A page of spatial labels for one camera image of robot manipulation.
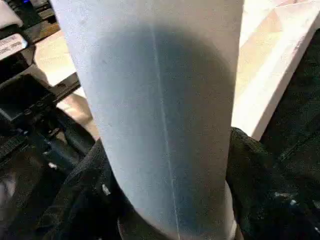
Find white plastic table leg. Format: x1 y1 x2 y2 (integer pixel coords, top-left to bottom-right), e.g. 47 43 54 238
49 0 245 240

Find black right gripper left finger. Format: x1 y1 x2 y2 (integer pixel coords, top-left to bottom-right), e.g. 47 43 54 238
44 136 141 240

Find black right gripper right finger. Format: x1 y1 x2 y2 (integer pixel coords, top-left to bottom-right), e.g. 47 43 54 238
225 126 320 240

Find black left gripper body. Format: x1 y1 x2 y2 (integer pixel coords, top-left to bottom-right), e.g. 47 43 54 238
0 14 84 161

